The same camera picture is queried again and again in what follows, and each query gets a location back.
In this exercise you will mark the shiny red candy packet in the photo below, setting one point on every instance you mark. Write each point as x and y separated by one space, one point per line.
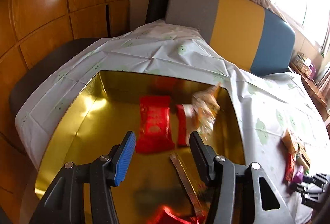
166 215

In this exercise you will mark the wooden wall cabinet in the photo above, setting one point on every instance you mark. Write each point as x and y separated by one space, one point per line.
30 30

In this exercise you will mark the patterned tissue box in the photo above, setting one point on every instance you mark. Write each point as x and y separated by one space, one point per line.
302 63

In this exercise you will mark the wooden side table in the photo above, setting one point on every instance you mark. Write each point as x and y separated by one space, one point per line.
317 98

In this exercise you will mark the red foil snack packet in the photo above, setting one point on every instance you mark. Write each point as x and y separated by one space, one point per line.
155 131

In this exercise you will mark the green-edged cracker packet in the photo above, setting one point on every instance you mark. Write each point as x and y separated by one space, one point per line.
303 159

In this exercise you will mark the white and red snack packet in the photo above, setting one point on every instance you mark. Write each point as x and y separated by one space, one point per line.
186 123

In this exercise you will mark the purple box on side table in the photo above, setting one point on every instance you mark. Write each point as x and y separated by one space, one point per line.
313 71

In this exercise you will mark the purple snack packet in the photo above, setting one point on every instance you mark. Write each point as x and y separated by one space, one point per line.
299 175

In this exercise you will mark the clear brown snack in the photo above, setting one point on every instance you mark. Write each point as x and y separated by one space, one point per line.
206 108

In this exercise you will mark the grey yellow blue headboard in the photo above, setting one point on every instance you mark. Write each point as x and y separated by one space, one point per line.
241 31

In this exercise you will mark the white green-cloud tablecloth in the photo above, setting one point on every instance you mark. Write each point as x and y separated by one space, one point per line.
265 106

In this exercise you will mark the red patterned snack bar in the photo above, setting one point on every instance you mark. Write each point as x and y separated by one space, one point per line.
289 168

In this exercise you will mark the gold and red gift box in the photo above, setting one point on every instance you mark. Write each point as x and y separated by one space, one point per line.
76 173

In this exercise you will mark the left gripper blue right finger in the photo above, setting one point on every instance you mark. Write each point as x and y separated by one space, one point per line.
203 156

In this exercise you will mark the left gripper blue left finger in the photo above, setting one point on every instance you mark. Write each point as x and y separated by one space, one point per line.
122 158

